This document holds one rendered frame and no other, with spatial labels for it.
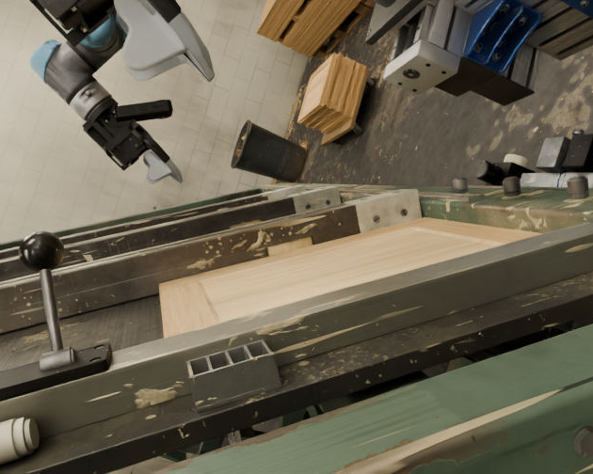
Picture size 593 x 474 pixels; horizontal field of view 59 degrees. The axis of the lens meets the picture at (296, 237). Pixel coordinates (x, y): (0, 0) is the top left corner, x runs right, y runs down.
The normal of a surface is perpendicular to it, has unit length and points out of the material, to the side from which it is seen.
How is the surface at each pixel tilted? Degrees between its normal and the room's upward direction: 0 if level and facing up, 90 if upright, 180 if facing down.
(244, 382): 89
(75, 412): 90
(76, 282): 90
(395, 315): 90
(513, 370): 59
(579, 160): 0
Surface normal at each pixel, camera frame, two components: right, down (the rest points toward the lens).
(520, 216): -0.94, 0.23
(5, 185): 0.32, -0.06
